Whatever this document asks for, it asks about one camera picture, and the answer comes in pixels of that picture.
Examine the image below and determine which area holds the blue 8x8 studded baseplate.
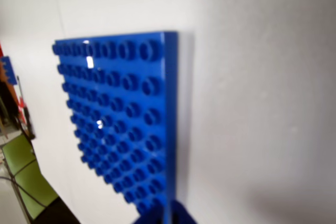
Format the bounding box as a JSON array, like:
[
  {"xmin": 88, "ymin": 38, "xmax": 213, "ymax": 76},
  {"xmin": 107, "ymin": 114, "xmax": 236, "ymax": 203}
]
[{"xmin": 51, "ymin": 31, "xmax": 182, "ymax": 218}]

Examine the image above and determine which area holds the blue toothed plastic piece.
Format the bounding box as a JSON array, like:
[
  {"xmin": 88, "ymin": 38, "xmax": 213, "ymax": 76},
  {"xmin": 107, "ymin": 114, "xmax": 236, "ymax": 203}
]
[{"xmin": 0, "ymin": 55, "xmax": 15, "ymax": 86}]

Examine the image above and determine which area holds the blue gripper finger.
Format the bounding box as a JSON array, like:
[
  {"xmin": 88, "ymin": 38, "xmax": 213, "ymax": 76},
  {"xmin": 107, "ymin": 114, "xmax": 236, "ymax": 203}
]
[
  {"xmin": 133, "ymin": 214, "xmax": 169, "ymax": 224},
  {"xmin": 169, "ymin": 199, "xmax": 198, "ymax": 224}
]

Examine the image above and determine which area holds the black cable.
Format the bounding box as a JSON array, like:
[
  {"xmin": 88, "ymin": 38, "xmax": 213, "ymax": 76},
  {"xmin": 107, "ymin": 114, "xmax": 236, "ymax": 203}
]
[{"xmin": 0, "ymin": 175, "xmax": 55, "ymax": 209}]

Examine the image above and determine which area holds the green chair seat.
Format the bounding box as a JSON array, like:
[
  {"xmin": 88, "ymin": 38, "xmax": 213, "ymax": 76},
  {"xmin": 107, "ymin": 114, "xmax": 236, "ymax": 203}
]
[{"xmin": 1, "ymin": 134, "xmax": 59, "ymax": 221}]

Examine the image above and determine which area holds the red background object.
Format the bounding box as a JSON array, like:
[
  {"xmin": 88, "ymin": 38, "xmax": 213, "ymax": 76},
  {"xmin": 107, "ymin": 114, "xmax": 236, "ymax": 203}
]
[{"xmin": 15, "ymin": 76, "xmax": 31, "ymax": 133}]

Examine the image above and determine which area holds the white table cover sheet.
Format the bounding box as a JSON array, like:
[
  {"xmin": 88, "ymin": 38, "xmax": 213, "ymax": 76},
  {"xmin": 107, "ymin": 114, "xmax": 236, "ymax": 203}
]
[
  {"xmin": 34, "ymin": 0, "xmax": 336, "ymax": 224},
  {"xmin": 0, "ymin": 0, "xmax": 66, "ymax": 141}
]

